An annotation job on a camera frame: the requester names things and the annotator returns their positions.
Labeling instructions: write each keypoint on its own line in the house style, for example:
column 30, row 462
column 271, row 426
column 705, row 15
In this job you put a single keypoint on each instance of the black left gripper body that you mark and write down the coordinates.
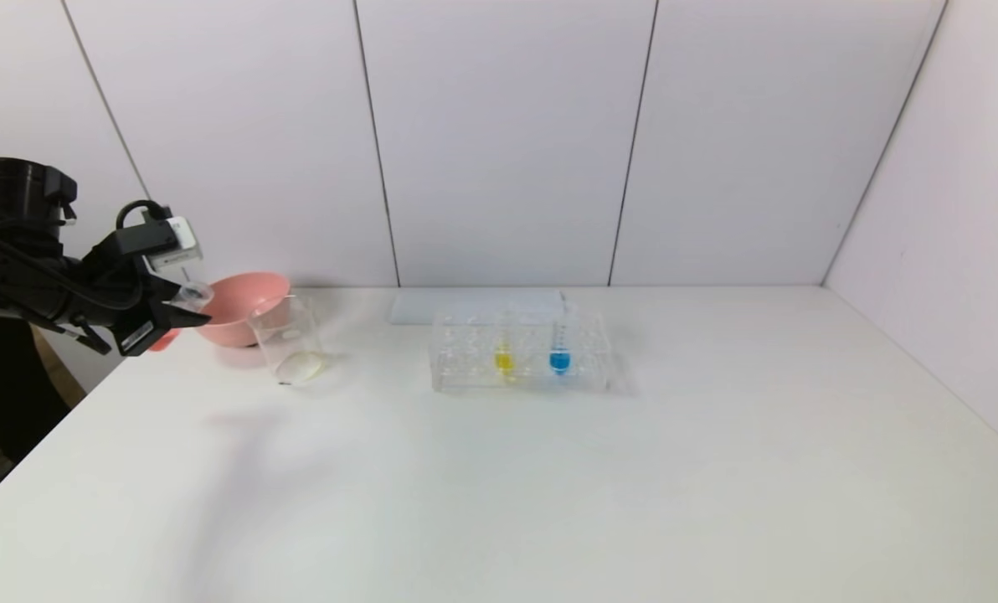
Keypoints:
column 149, row 321

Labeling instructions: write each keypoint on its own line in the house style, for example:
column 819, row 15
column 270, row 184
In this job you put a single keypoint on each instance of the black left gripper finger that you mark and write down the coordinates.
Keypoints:
column 166, row 290
column 185, row 315

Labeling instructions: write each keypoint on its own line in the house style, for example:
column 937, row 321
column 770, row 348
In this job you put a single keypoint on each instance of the test tube with red pigment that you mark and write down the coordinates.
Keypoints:
column 191, row 295

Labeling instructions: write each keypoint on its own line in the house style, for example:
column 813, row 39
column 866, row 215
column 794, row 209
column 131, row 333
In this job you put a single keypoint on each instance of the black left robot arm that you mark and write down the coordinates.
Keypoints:
column 13, row 268

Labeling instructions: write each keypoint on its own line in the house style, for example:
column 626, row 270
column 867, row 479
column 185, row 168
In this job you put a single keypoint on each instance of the clear glass beaker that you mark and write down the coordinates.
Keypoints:
column 294, row 352

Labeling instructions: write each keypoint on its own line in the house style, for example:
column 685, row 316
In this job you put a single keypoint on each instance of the test tube with yellow pigment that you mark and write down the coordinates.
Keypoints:
column 504, row 361

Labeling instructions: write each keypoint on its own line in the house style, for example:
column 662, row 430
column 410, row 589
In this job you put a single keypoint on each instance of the test tube with blue pigment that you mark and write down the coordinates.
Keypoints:
column 559, row 360

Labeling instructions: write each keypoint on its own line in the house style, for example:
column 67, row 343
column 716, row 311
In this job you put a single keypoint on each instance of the clear acrylic test tube rack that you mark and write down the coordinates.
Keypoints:
column 587, row 360

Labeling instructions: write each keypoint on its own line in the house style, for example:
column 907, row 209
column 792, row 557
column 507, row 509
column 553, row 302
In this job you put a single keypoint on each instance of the pink plastic bowl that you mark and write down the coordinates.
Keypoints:
column 248, row 314

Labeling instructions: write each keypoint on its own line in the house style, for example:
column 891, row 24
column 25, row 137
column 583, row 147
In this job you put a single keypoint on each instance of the white paper sheet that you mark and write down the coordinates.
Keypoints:
column 419, row 308

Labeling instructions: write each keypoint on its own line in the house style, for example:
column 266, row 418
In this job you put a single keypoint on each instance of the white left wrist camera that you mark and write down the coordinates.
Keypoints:
column 177, row 243

